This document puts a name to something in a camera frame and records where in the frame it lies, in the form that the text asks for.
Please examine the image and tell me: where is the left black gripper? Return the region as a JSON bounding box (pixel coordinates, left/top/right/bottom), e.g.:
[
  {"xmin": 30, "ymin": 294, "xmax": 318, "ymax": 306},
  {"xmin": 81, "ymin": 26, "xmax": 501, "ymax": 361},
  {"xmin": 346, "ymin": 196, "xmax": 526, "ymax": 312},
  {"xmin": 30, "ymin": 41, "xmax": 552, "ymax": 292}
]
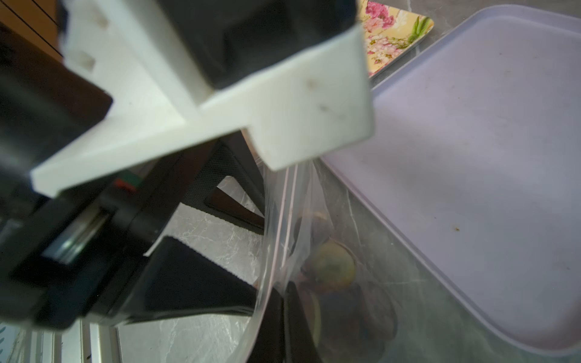
[{"xmin": 0, "ymin": 22, "xmax": 219, "ymax": 332}]

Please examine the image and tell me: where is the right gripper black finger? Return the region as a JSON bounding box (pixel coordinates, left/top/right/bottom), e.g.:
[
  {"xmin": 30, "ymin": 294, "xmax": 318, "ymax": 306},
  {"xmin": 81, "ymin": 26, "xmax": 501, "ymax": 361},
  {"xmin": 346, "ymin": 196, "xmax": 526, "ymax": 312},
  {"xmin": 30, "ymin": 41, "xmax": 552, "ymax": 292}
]
[{"xmin": 247, "ymin": 282, "xmax": 322, "ymax": 363}]

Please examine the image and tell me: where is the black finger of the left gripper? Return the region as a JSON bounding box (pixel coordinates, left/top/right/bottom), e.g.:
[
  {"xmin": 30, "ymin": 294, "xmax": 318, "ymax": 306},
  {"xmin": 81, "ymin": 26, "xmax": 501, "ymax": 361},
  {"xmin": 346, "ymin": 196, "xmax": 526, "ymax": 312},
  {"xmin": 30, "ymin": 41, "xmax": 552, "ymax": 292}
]
[{"xmin": 122, "ymin": 140, "xmax": 265, "ymax": 323}]

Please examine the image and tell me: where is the ziploc bag of mixed cookies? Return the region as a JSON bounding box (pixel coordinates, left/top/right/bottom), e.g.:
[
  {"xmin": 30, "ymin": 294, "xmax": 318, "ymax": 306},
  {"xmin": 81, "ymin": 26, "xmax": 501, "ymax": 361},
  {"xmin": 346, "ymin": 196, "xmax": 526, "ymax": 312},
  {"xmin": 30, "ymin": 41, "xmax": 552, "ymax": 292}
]
[{"xmin": 230, "ymin": 162, "xmax": 398, "ymax": 362}]

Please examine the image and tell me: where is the lavender plastic tray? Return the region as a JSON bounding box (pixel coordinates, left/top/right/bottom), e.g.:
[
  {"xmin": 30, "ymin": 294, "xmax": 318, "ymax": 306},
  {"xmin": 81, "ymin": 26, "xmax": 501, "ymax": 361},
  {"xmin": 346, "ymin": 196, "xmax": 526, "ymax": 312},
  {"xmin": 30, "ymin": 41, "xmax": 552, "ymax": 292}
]
[{"xmin": 323, "ymin": 5, "xmax": 580, "ymax": 356}]

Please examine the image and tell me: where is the floral pattern tray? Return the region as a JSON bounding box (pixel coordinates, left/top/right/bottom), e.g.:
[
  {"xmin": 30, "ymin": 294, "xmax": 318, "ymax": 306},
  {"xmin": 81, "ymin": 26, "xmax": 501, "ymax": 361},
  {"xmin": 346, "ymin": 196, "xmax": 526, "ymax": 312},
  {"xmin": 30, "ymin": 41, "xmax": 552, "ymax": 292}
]
[{"xmin": 358, "ymin": 1, "xmax": 434, "ymax": 77}]

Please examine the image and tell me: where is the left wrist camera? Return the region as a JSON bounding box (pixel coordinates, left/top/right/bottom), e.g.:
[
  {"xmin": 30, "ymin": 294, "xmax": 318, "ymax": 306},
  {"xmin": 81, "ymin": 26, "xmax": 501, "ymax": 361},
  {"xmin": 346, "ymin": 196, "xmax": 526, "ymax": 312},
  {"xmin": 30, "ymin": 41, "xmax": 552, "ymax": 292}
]
[{"xmin": 30, "ymin": 1, "xmax": 375, "ymax": 197}]

